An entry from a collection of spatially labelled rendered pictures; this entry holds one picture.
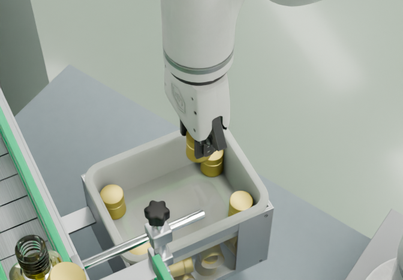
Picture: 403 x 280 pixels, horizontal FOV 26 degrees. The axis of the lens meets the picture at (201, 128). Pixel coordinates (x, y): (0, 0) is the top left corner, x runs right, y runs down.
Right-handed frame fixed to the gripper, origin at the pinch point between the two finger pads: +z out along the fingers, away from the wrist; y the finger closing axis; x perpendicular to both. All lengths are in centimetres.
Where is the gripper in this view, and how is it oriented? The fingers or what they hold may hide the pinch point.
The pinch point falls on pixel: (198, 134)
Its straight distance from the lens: 116.7
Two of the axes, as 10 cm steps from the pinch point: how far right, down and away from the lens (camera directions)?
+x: 8.9, -3.7, 2.7
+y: 4.6, 7.2, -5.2
